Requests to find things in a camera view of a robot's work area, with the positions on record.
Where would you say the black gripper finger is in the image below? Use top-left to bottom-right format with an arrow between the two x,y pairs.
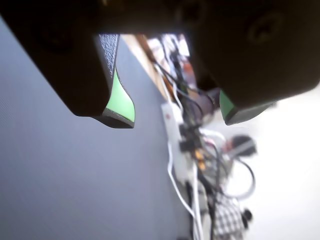
0,0 -> 138,130
174,0 -> 320,126

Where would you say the black round object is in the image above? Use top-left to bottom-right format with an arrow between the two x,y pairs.
228,134 -> 258,158

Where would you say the narrow dark grey mat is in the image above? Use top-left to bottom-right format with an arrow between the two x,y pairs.
0,14 -> 195,240

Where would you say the white power strip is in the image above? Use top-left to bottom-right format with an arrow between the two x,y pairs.
161,102 -> 195,185

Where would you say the black white checkered board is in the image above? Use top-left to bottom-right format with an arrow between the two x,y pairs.
213,193 -> 245,237

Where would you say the black cable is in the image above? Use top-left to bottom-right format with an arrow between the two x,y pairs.
197,139 -> 257,240

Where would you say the thin white cable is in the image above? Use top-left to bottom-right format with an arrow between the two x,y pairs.
166,139 -> 205,240

